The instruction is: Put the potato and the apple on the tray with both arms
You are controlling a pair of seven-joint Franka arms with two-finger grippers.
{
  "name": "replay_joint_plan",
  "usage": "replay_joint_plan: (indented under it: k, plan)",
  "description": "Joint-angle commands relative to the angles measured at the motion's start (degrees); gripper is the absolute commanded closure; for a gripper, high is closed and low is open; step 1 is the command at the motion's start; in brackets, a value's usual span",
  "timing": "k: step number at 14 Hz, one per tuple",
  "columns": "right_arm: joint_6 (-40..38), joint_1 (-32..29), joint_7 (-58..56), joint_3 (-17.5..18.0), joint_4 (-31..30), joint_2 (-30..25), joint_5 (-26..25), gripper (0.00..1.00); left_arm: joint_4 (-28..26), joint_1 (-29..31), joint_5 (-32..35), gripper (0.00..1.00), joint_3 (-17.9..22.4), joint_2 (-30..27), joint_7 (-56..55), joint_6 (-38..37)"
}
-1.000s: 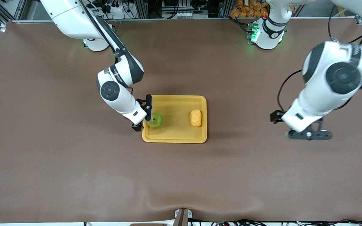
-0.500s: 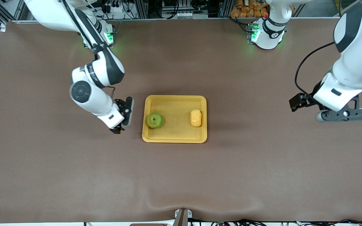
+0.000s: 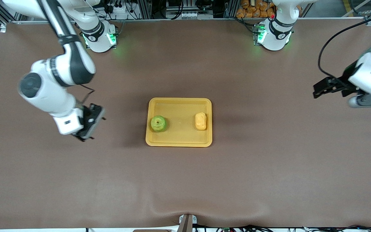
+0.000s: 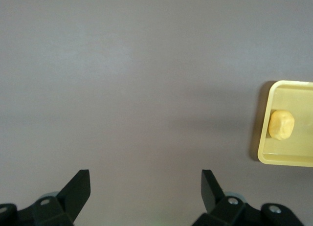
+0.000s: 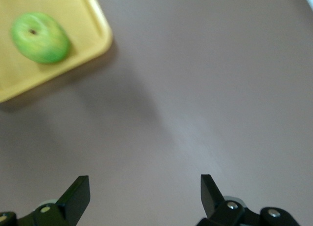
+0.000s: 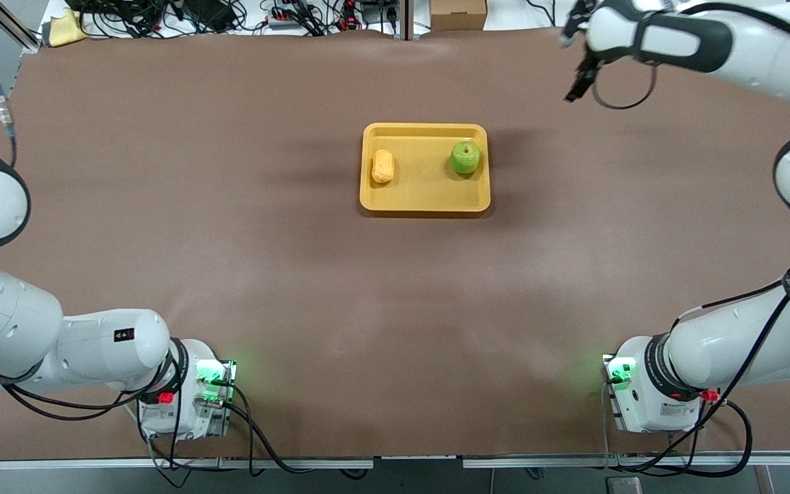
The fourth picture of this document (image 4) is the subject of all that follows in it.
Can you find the yellow bread roll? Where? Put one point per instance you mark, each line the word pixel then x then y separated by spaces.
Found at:
pixel 281 124

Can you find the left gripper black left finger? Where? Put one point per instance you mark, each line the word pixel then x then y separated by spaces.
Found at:
pixel 53 211

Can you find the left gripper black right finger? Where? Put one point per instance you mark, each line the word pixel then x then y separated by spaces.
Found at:
pixel 227 211

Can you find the yellow plastic tray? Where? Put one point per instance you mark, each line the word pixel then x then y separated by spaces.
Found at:
pixel 300 150

